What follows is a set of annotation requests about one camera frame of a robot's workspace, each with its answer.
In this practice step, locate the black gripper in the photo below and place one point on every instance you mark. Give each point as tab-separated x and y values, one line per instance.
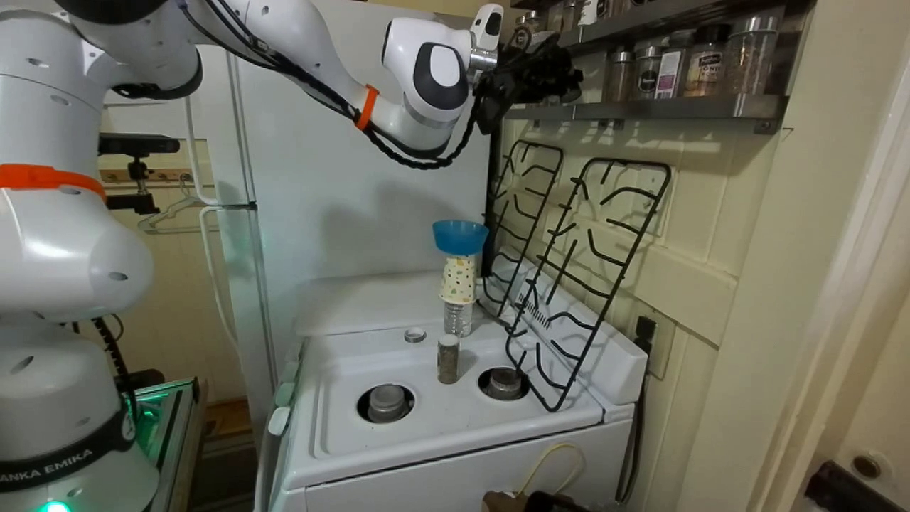
512	80

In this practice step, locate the metal robot base table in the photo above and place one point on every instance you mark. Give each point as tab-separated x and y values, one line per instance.
174	446

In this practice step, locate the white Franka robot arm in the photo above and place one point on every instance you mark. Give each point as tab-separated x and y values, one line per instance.
57	247

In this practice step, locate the narrow black stove grate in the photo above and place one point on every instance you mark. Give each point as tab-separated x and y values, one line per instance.
536	143

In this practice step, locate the large black stove grate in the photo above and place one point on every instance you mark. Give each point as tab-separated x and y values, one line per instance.
620	160

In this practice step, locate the round stove burner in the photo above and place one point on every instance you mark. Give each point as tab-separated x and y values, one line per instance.
384	402
501	383

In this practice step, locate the white gas stove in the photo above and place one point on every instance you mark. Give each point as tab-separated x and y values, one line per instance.
455	436

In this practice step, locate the white stove knob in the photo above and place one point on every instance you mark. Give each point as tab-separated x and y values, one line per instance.
279	423
285	395
290	372

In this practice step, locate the clear spice jar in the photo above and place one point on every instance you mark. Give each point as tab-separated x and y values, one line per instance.
617	75

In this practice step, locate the white bottle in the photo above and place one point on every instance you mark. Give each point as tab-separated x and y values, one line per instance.
588	12

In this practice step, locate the dark spice jar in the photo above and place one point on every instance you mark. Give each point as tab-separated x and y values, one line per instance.
646	75

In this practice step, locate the white label spice jar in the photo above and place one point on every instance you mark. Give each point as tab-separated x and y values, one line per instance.
670	72

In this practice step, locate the brown spice jar black lid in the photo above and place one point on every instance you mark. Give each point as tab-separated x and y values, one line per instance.
707	63

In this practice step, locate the clear jar silver lid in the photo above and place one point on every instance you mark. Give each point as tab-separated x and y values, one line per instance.
758	59

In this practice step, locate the dotted paper cup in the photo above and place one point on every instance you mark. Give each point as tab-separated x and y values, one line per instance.
458	281

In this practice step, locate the clear glass jar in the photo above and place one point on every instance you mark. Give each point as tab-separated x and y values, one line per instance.
458	321

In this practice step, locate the black power plug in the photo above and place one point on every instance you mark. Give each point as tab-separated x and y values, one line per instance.
646	335

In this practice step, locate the white refrigerator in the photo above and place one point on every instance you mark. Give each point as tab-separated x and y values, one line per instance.
330	230

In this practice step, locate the small silver cap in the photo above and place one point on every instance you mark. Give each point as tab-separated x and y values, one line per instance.
414	335

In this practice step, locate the small brown spice jar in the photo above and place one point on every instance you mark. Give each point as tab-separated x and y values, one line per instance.
447	362

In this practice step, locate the black door latch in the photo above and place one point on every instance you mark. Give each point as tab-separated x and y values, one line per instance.
841	488

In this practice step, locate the grey wall shelf above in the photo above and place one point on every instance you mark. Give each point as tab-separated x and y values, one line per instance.
606	33

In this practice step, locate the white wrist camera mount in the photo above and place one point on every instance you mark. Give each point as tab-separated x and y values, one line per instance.
487	25

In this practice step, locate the grey wall shelf with jars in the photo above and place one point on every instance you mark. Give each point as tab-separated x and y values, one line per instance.
643	113

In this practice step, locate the beige wall outlet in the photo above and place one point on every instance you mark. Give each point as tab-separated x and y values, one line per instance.
660	360

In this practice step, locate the black stereo camera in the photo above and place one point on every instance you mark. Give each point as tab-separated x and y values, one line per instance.
144	143

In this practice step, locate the black camera stand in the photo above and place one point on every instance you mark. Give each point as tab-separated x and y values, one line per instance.
140	201

